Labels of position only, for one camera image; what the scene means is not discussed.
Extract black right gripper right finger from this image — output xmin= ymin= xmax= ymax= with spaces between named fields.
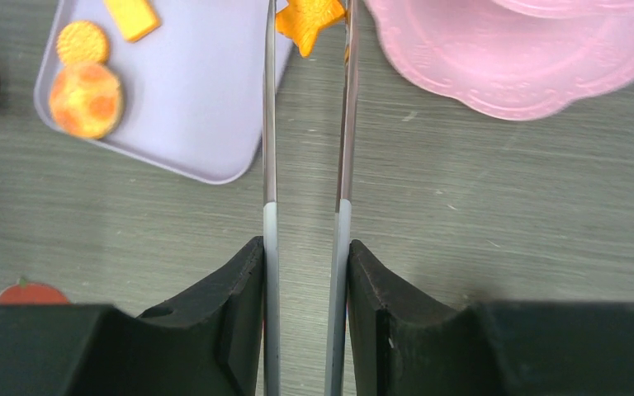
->
xmin=348 ymin=240 xmax=634 ymax=395

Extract orange square biscuit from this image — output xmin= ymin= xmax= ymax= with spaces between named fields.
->
xmin=103 ymin=0 xmax=161 ymax=42

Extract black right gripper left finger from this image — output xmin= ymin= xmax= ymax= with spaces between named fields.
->
xmin=0 ymin=236 xmax=265 ymax=395

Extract metal serving tongs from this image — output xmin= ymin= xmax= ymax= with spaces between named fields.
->
xmin=263 ymin=1 xmax=359 ymax=395

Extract lavender serving tray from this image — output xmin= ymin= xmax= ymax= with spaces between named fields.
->
xmin=34 ymin=0 xmax=268 ymax=185

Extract round orange cookie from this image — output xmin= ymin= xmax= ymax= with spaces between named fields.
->
xmin=56 ymin=20 xmax=110 ymax=65

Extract red tomato coaster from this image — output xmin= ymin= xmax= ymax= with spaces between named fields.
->
xmin=0 ymin=278 xmax=70 ymax=304

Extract pink three-tier cake stand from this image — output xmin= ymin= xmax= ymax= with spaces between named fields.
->
xmin=367 ymin=1 xmax=634 ymax=120

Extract orange round bun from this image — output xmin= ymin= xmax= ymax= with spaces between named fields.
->
xmin=49 ymin=61 xmax=125 ymax=139

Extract orange fish-shaped pastry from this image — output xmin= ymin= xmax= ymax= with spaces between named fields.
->
xmin=276 ymin=0 xmax=346 ymax=58

